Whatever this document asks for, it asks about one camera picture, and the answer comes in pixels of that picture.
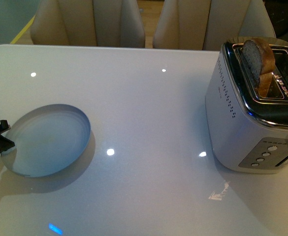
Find cream chrome two-slot toaster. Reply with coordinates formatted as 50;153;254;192
205;38;288;174

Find beige left dining chair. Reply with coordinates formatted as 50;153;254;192
31;0;145;48

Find white round plate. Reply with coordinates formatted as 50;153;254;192
1;104;91;177

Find slice of bread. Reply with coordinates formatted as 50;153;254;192
242;38;275;97

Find beige right dining chair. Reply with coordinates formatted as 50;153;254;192
153;0;276;51

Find beige dining chair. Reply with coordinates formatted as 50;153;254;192
31;0;145;48
153;0;276;51

